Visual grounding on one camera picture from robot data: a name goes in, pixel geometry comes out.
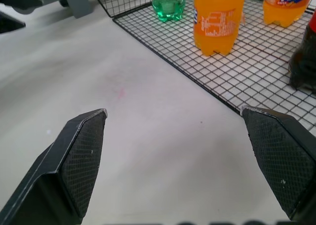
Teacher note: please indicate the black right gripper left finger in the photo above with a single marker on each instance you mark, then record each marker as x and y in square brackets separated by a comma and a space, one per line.
[74, 165]

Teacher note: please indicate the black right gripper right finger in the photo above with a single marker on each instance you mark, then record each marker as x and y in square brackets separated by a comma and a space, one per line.
[281, 161]

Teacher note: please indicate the dark cola bottle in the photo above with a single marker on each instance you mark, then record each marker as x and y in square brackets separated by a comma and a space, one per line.
[304, 59]

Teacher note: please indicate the orange soda bottle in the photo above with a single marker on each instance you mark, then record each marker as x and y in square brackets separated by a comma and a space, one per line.
[284, 5]
[215, 20]

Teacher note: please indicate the green soda bottle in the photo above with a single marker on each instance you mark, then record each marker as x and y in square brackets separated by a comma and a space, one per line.
[168, 5]

